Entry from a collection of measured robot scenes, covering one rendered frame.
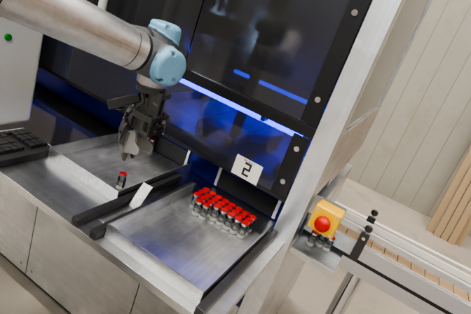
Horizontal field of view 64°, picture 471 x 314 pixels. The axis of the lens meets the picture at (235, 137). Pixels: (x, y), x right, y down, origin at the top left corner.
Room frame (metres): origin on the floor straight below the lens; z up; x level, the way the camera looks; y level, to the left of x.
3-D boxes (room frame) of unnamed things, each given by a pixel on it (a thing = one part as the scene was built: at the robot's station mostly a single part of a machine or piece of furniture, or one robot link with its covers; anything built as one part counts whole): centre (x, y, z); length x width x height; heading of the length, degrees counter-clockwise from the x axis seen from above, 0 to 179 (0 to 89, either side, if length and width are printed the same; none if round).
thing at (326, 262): (0.96, -0.33, 0.87); 0.14 x 0.13 x 0.02; 158
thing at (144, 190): (0.80, 0.20, 0.91); 0.14 x 0.03 x 0.06; 159
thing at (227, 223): (0.90, -0.03, 0.90); 0.18 x 0.02 x 0.05; 68
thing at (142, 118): (0.89, 0.23, 1.13); 0.09 x 0.08 x 0.12; 69
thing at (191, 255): (0.80, 0.01, 0.90); 0.34 x 0.26 x 0.04; 158
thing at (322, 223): (0.88, -0.29, 0.99); 0.04 x 0.04 x 0.04; 68
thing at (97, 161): (1.03, 0.29, 0.90); 0.34 x 0.26 x 0.04; 158
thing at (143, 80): (0.89, 0.23, 1.21); 0.08 x 0.08 x 0.05
